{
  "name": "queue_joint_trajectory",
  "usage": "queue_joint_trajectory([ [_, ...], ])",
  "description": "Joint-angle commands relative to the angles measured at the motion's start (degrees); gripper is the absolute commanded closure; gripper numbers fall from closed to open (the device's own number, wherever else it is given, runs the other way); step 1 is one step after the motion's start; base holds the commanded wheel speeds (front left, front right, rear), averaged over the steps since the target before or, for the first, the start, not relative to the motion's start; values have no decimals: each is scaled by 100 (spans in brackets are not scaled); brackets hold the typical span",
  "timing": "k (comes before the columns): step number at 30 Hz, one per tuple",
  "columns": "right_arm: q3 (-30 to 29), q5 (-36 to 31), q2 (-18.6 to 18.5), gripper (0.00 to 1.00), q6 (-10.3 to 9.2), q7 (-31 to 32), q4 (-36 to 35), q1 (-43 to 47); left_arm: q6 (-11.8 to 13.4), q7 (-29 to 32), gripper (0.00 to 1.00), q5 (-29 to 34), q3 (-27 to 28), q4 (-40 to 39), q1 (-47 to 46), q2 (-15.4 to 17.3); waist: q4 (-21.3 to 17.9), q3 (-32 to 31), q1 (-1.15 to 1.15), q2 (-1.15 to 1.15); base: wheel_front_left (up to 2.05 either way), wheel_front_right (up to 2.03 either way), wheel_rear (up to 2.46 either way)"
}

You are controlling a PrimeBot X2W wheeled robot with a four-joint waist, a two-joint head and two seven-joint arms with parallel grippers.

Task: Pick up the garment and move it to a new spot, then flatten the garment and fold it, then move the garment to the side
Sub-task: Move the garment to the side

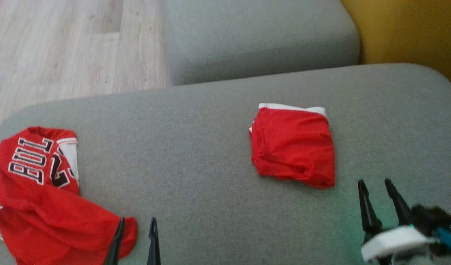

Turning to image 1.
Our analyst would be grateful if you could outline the red basketball jersey white sleeves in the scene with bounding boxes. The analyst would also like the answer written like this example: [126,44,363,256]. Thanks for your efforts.
[0,126,138,265]

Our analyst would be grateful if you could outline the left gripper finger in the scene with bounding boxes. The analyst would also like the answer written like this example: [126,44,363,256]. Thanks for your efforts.
[146,217,162,265]
[103,217,126,265]

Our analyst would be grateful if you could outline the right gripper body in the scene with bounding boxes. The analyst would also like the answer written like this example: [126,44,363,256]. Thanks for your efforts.
[360,225,438,265]

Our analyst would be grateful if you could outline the red shorts white waistband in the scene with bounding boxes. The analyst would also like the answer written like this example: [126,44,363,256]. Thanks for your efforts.
[249,103,336,189]

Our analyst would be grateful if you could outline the grey fabric sofa seat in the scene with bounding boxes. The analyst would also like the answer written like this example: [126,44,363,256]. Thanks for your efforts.
[0,63,451,265]

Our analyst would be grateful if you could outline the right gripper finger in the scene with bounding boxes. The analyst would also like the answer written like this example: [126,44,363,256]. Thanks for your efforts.
[384,179,414,227]
[357,179,382,236]

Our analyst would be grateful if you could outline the blue cable connector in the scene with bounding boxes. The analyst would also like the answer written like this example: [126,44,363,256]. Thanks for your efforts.
[434,227,451,254]

